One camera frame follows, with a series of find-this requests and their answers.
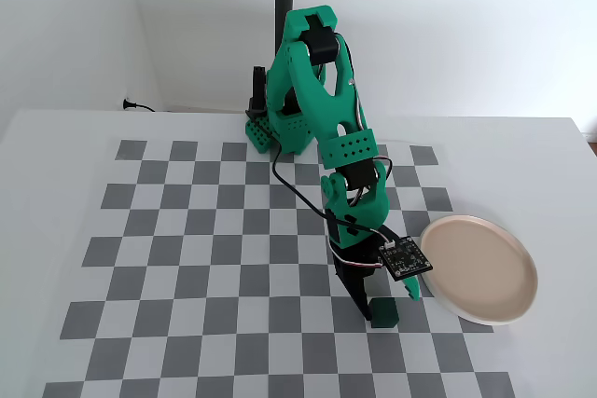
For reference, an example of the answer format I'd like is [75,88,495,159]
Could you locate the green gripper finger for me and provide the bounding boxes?
[401,275,422,301]

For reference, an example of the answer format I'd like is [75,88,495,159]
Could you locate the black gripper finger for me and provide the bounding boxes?
[334,257,377,323]

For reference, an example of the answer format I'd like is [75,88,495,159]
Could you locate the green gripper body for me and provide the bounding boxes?
[324,196,392,274]

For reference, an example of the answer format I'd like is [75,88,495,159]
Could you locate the dark green dice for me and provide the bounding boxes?
[369,296,399,330]

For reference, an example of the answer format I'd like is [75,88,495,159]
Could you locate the beige round plate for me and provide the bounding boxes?
[418,213,539,327]

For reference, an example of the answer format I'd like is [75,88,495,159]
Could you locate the grey white checkerboard mat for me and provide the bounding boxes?
[43,138,517,398]

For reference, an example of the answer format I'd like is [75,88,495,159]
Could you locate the black wrist camera board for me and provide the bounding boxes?
[377,235,436,282]

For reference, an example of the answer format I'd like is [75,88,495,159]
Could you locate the black camera cable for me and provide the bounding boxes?
[271,135,393,250]

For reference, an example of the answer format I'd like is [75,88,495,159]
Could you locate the black plug with cable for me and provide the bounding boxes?
[121,97,158,114]

